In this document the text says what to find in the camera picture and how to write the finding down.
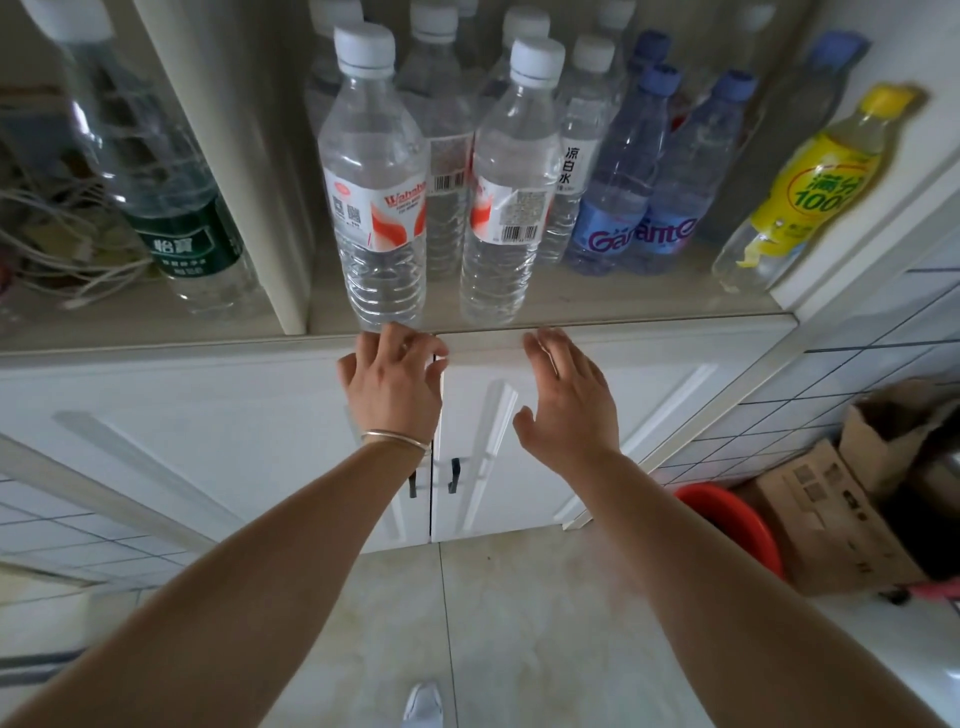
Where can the person's left hand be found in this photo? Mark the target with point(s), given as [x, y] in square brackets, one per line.
[390, 394]

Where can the person's right hand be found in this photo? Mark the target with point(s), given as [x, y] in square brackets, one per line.
[574, 416]

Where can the person's right thumb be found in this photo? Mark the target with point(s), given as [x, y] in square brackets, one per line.
[524, 427]

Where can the person's left middle finger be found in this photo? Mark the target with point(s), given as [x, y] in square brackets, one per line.
[394, 336]

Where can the person's left little finger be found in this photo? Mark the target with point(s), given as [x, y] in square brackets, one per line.
[346, 369]

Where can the person's left forearm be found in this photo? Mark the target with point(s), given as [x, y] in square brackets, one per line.
[225, 600]

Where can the person's right forearm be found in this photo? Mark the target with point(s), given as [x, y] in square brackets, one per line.
[720, 600]

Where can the thin gold bangle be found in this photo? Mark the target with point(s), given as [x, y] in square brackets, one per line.
[396, 437]

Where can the cluster of white cap bottles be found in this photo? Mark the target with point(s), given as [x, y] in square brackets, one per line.
[373, 180]

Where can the red plastic basin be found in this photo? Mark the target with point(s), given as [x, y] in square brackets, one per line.
[739, 525]

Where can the white storage cabinet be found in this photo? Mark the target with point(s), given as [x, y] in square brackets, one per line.
[247, 150]

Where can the green label water bottle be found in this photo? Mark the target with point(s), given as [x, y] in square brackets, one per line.
[161, 195]

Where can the blue cap water bottle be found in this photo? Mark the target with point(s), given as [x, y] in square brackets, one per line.
[690, 180]
[626, 187]
[646, 49]

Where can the person's white shoe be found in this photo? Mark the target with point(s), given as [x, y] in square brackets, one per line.
[424, 705]

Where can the brown cardboard box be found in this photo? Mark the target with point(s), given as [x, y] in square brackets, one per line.
[840, 517]

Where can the yellow label drink bottle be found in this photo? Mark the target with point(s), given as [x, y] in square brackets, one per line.
[814, 187]

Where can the pale blue cap bottle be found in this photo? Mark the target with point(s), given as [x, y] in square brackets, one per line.
[814, 90]

